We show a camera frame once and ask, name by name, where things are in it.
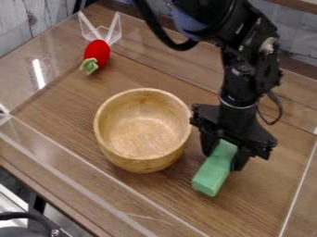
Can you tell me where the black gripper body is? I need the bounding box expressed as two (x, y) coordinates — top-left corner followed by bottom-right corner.
(190, 99), (276, 159)

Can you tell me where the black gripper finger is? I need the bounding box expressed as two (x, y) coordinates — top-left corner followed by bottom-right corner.
(231, 146), (252, 171)
(200, 129), (219, 156)

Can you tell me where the green rectangular block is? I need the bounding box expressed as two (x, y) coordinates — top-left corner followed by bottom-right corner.
(191, 140), (238, 197)

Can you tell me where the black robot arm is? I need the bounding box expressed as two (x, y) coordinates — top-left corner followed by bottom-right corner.
(132, 0), (283, 171)

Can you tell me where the brown wooden bowl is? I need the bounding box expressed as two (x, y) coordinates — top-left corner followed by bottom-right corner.
(92, 88), (191, 173)

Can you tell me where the red plush radish toy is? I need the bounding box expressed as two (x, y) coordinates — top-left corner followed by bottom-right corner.
(79, 39), (109, 75)

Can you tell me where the clear acrylic corner bracket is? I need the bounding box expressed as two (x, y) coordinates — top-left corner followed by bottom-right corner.
(77, 11), (121, 45)

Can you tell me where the clear acrylic tray wall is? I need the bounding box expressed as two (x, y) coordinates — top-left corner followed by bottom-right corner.
(0, 111), (207, 237)

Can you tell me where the black cable loop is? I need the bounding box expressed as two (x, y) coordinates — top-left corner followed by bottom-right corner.
(0, 211), (54, 237)

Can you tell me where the black table leg bracket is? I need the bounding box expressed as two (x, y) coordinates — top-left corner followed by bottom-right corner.
(26, 193), (84, 237)

